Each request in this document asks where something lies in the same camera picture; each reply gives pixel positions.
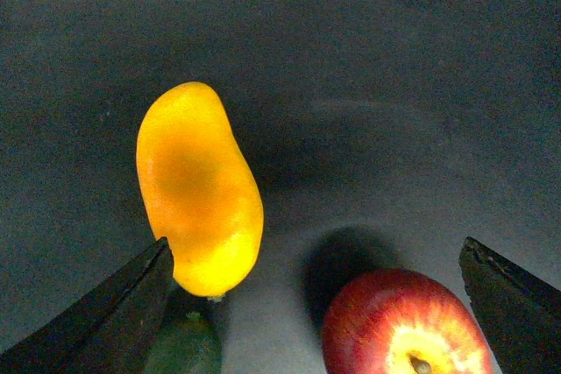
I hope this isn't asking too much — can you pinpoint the red apple near mango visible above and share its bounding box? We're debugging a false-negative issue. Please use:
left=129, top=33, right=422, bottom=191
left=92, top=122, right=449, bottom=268
left=321, top=269, right=493, bottom=373

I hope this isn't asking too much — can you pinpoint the yellow mango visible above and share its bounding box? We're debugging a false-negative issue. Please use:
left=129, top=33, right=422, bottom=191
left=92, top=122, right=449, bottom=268
left=136, top=81, right=264, bottom=299

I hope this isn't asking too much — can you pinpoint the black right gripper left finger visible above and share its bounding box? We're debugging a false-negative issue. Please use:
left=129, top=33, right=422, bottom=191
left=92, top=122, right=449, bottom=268
left=1, top=239, right=174, bottom=373

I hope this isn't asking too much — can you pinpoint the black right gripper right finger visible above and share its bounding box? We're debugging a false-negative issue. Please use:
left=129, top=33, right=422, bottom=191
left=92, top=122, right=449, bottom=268
left=458, top=237, right=560, bottom=374

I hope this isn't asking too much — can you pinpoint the green avocado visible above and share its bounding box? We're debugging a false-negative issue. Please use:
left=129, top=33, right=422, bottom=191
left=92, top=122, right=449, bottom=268
left=143, top=312, right=222, bottom=374

